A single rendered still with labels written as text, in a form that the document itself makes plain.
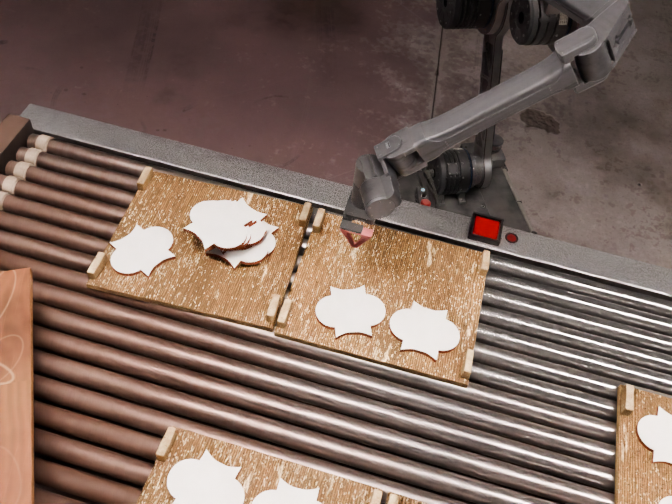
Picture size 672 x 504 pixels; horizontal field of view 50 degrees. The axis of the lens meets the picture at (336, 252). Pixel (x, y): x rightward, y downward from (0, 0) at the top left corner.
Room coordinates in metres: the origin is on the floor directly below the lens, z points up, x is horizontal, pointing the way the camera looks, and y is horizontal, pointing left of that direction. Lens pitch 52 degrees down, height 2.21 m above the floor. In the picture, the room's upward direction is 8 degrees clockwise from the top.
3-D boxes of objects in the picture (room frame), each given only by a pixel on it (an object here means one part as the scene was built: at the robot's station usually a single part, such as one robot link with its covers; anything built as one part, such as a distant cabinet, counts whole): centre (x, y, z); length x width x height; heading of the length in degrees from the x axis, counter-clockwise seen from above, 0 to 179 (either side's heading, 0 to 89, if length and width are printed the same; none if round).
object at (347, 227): (0.96, -0.04, 1.06); 0.07 x 0.07 x 0.09; 81
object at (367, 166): (0.99, -0.05, 1.20); 0.07 x 0.06 x 0.07; 18
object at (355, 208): (1.00, -0.04, 1.13); 0.10 x 0.07 x 0.07; 171
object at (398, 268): (0.91, -0.12, 0.93); 0.41 x 0.35 x 0.02; 81
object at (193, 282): (0.97, 0.29, 0.93); 0.41 x 0.35 x 0.02; 83
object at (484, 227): (1.13, -0.35, 0.92); 0.06 x 0.06 x 0.01; 81
